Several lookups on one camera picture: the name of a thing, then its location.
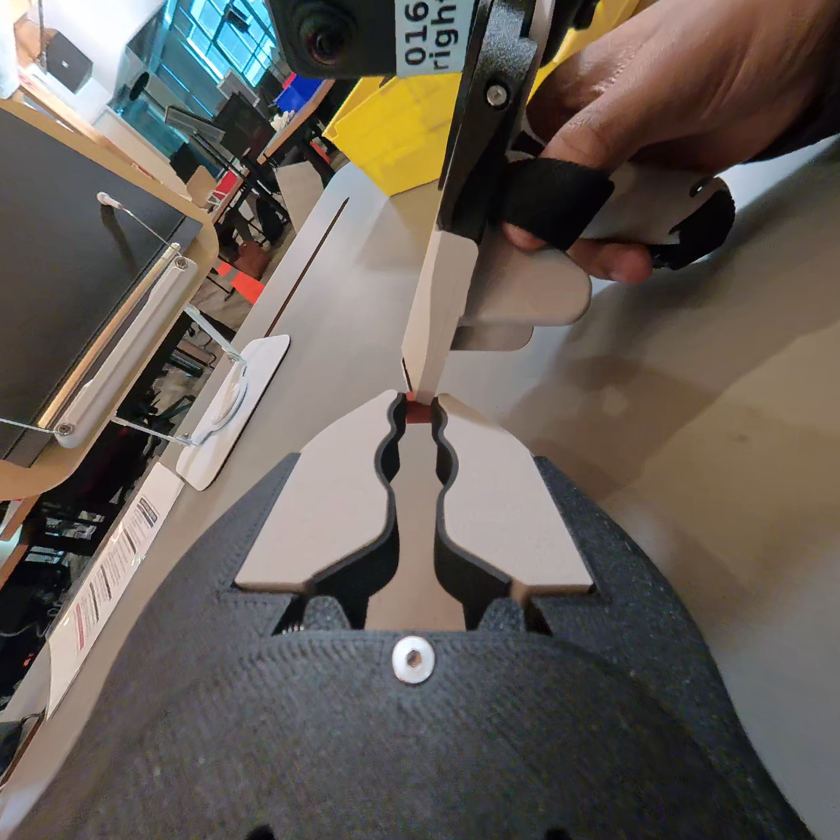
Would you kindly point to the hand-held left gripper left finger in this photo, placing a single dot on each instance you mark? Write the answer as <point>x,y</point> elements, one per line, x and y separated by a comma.
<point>321,512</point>

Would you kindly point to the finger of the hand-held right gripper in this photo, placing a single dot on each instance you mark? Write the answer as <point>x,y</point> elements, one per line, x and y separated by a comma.
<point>412,341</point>
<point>453,295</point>

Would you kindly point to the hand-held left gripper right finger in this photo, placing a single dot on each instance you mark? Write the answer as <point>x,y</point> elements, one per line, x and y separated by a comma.
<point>512,518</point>

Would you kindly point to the small red cube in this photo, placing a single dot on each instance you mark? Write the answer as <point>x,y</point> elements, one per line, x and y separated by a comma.
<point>418,412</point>

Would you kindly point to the person's right hand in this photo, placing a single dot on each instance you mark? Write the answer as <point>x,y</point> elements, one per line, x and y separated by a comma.
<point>689,79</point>

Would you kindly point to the yellow storage bin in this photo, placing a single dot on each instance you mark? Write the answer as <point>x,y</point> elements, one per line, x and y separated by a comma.
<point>394,131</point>

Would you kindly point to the white metal stand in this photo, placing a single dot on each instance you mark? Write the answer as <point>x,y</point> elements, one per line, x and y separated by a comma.
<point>249,380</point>

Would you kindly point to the orange traffic cone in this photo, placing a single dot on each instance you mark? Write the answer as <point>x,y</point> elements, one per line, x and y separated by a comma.
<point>243,285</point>

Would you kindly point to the grey waste bin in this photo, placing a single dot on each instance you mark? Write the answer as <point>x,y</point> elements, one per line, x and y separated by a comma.
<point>298,193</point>

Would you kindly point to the wooden top workbench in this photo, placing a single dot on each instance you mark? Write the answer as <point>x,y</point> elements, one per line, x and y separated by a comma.
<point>295,124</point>

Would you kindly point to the small blue bin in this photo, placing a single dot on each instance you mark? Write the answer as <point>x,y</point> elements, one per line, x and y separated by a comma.
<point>298,92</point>

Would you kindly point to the printed paper sheet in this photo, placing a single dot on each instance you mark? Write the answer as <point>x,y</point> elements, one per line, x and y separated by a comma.
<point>111,577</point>

